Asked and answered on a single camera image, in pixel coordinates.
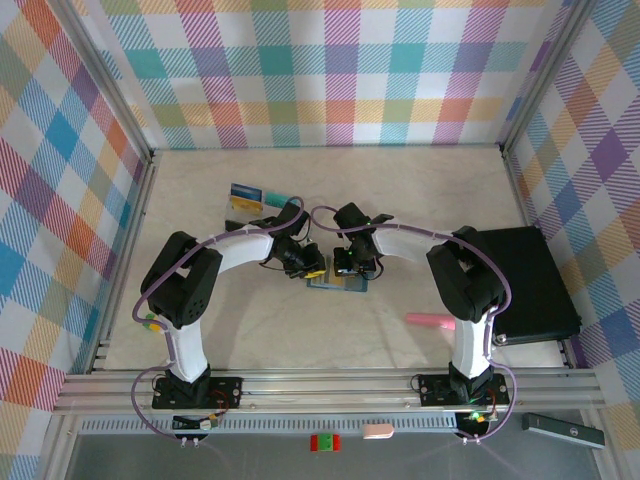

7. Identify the aluminium rear rail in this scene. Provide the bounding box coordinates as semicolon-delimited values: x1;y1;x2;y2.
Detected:
149;142;505;154

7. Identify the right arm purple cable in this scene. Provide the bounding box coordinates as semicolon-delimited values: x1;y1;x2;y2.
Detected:
310;204;517;444

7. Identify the pink eraser block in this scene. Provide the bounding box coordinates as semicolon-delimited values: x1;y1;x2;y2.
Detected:
361;422;395;441

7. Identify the blue leather card holder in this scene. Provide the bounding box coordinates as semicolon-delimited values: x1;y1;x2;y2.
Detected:
305;254;370;294

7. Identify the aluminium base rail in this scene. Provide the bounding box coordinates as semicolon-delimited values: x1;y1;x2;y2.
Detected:
52;369;604;415

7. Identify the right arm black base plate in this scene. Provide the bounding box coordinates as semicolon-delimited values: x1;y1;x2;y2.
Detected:
417;373;511;407

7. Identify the black hard case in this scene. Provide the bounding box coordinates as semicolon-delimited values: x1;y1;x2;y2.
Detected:
477;225;584;346

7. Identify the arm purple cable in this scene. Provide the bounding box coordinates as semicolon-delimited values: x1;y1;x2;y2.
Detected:
130;195;306;444
310;204;517;444

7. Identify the clear plastic card organizer tray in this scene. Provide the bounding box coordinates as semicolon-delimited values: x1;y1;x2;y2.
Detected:
224;182;301;236

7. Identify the gold credit card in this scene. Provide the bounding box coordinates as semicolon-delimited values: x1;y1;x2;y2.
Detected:
229;195;265;214

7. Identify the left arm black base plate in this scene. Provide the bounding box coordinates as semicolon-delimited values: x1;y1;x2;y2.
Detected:
152;375;245;410

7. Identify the slotted grey cable duct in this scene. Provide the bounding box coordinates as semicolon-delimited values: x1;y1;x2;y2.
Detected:
79;417;459;434

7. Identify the pink toy microphone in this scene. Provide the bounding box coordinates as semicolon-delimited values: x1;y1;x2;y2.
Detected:
405;312;456;331

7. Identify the small wired connector board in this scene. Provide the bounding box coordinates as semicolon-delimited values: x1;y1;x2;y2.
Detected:
457;410;497;426
172;413;222;432

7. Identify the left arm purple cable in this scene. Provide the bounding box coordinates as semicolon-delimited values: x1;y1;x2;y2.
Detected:
130;195;306;444

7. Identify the aluminium frame post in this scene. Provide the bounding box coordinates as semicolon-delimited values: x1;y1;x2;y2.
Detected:
54;0;156;164
497;0;601;156

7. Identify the red green toy block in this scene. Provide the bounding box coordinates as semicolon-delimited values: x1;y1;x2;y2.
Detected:
309;433;343;453

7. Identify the blue credit card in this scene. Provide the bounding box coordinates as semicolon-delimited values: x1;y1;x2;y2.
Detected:
229;182;265;200

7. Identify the black flat bar device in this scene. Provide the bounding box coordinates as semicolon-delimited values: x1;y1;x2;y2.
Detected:
521;412;605;448

